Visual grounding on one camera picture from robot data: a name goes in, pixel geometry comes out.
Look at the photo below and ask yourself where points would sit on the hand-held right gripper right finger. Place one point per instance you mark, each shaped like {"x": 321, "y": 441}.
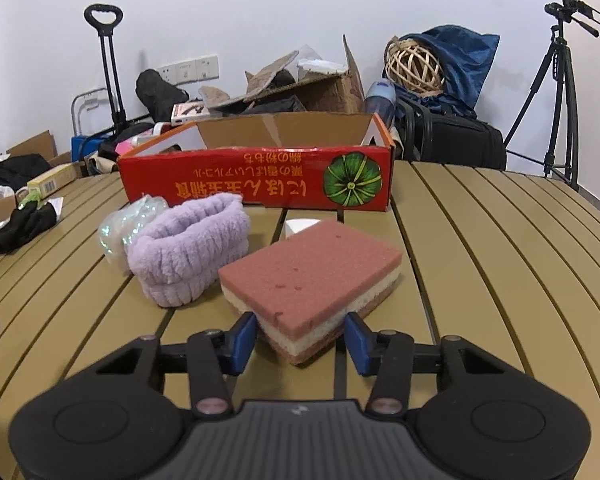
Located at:
{"x": 357, "y": 345}

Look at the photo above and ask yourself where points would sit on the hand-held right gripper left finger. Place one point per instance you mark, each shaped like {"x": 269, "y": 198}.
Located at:
{"x": 242, "y": 345}

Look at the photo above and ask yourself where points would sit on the pink layered sponge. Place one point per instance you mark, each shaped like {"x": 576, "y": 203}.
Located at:
{"x": 310, "y": 270}

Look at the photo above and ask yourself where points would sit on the purple fluffy headband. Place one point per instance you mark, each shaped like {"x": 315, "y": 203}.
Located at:
{"x": 180, "y": 250}

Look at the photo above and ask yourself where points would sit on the tan slatted folding table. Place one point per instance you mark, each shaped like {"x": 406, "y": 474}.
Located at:
{"x": 480, "y": 240}

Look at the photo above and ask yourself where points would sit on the red cardboard box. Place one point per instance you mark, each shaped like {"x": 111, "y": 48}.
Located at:
{"x": 205, "y": 180}

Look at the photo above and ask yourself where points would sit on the iridescent plastic wrap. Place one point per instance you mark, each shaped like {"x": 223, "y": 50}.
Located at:
{"x": 117, "y": 230}

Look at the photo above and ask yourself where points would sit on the black suitcase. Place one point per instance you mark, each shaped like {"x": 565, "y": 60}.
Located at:
{"x": 455, "y": 140}

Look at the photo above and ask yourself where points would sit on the pink packet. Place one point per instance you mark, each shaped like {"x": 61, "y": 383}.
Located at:
{"x": 125, "y": 147}

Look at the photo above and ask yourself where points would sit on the small red and white box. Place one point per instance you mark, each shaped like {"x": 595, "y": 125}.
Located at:
{"x": 187, "y": 112}

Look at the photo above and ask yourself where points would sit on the blue water bottle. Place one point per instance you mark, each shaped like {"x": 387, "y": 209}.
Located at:
{"x": 380, "y": 102}

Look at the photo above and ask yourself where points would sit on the black cloth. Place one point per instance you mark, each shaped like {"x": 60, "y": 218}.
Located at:
{"x": 25, "y": 225}

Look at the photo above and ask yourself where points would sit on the yellow-green small box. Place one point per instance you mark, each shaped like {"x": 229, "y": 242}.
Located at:
{"x": 55, "y": 177}

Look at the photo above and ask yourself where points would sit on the open brown cardboard box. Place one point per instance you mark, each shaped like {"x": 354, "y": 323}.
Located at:
{"x": 330, "y": 95}

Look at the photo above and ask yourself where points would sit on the blue plastic container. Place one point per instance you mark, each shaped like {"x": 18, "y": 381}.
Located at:
{"x": 87, "y": 145}

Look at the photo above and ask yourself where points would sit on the black soft bag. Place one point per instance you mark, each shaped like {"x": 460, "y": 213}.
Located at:
{"x": 157, "y": 92}

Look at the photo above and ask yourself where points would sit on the white foam piece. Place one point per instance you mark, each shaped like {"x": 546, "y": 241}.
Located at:
{"x": 320, "y": 66}

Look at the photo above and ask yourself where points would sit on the woven wicker ball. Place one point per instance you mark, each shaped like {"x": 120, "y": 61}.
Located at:
{"x": 412, "y": 67}

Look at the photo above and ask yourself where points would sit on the pile of dark clothes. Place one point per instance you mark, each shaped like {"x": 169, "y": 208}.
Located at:
{"x": 10, "y": 170}

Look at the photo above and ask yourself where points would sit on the dark blue cloth bag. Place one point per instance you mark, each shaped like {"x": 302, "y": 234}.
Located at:
{"x": 460, "y": 60}

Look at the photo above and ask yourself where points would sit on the black tripod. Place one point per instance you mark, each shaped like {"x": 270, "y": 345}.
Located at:
{"x": 562, "y": 55}

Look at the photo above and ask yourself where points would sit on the white wall socket strip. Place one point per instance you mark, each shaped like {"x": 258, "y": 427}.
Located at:
{"x": 190, "y": 68}

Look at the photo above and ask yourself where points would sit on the grey metal folding frame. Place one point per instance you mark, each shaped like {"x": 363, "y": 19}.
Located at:
{"x": 92, "y": 92}

